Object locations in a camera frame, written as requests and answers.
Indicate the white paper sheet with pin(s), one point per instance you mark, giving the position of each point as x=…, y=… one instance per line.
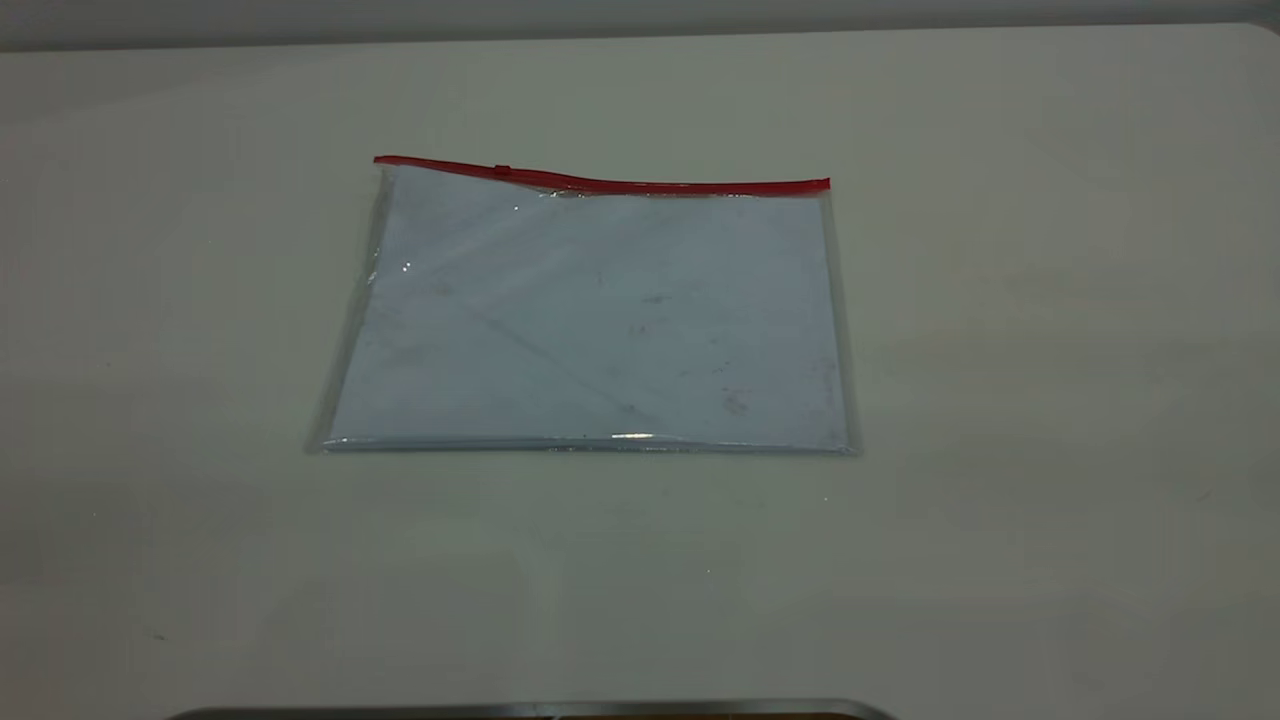
x=560, y=340

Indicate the clear plastic bag red zipper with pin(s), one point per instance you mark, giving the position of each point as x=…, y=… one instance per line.
x=600, y=320

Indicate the grey metal edge strip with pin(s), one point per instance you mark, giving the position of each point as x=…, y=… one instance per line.
x=520, y=712

